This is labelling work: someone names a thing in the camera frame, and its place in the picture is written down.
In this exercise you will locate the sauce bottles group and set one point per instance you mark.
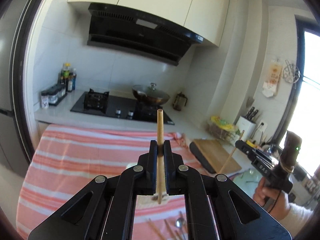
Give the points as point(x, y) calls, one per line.
point(67, 77)

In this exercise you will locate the spice jar rack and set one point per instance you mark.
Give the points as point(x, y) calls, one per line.
point(56, 93)

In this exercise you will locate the steel spoon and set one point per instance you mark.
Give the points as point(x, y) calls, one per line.
point(179, 224)

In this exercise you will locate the black range hood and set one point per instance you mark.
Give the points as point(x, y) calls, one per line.
point(138, 32)

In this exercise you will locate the wok with glass lid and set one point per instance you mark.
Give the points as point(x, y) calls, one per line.
point(150, 94)

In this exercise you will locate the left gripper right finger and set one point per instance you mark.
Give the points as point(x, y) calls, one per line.
point(215, 207)

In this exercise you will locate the thin chopstick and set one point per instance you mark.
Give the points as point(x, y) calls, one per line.
point(230, 155)

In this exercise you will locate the french press jug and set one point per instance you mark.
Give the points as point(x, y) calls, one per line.
point(180, 102)

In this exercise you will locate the black handle bar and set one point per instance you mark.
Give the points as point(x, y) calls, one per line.
point(200, 157)

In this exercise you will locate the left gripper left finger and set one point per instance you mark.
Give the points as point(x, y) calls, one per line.
point(105, 207)

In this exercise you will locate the person right hand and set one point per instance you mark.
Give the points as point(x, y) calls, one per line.
point(280, 208)

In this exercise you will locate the wooden cutting board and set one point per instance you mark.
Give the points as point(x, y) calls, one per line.
point(216, 155)

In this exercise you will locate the wire basket with bags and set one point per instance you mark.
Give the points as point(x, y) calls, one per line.
point(222, 129)

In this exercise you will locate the cream utensil holder box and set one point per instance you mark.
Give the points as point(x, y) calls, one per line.
point(147, 202)

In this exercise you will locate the hanging wall calendar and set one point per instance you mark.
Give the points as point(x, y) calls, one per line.
point(271, 82)

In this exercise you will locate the grey refrigerator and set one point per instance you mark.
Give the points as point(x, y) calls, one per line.
point(12, 153)

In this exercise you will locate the pink striped tablecloth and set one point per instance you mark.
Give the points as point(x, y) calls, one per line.
point(68, 158)

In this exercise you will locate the white knife block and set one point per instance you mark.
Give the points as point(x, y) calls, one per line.
point(246, 124)

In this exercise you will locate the black gas hob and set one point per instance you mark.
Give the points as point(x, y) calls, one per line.
point(104, 104)

